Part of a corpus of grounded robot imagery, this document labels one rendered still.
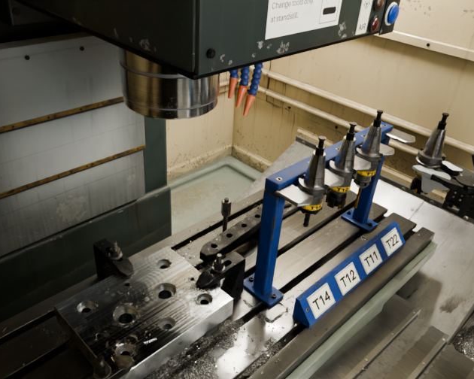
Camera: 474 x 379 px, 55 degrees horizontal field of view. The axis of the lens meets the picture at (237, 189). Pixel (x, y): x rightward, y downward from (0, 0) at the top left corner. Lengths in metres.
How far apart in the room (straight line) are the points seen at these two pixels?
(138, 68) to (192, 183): 1.44
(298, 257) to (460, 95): 0.73
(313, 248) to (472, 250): 0.57
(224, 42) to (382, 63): 1.18
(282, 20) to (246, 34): 0.06
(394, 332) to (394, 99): 0.78
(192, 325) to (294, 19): 0.61
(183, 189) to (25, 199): 0.96
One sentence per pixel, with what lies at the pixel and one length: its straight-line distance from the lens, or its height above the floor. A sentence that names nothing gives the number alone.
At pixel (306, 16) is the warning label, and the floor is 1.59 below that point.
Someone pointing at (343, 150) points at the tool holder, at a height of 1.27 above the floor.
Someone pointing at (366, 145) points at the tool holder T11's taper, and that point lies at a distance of 1.10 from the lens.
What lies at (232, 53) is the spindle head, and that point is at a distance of 0.55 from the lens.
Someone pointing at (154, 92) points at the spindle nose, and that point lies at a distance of 0.70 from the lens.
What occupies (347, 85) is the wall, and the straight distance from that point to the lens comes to 1.76.
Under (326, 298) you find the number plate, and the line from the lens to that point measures 1.11.
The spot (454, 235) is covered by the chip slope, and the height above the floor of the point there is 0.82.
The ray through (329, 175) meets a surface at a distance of 1.00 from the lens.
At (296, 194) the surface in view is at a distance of 0.92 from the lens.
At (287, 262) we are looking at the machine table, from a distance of 1.23.
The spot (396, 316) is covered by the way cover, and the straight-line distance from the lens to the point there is 1.42.
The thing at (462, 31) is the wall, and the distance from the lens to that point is 1.55.
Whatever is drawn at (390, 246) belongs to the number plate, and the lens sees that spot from 1.33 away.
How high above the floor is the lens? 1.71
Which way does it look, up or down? 33 degrees down
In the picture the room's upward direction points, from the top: 4 degrees clockwise
